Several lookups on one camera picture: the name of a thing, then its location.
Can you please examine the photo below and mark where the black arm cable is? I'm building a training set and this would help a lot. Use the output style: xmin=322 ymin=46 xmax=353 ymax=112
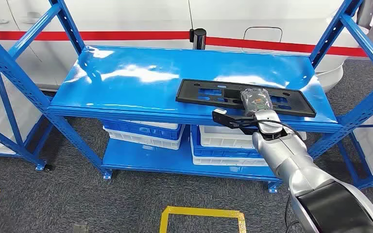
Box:
xmin=235 ymin=118 xmax=307 ymax=142

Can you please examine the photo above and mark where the red barrier belt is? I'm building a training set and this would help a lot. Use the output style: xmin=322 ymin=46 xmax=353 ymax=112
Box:
xmin=0 ymin=30 xmax=373 ymax=60

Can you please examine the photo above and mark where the blue plastic bin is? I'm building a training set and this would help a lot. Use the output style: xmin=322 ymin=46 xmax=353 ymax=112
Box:
xmin=102 ymin=119 xmax=186 ymax=141
xmin=190 ymin=124 xmax=265 ymax=159

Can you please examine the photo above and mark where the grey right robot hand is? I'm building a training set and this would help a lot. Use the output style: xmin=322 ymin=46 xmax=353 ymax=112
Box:
xmin=239 ymin=88 xmax=274 ymax=117

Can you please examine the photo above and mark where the chrome barrier post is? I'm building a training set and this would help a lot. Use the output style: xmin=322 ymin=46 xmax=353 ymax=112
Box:
xmin=189 ymin=28 xmax=207 ymax=51

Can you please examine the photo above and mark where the black plastic frame part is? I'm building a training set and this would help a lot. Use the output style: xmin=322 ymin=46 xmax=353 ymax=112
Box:
xmin=175 ymin=79 xmax=318 ymax=118

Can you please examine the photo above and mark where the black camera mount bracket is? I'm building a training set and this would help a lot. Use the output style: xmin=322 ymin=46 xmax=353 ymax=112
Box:
xmin=211 ymin=111 xmax=258 ymax=136

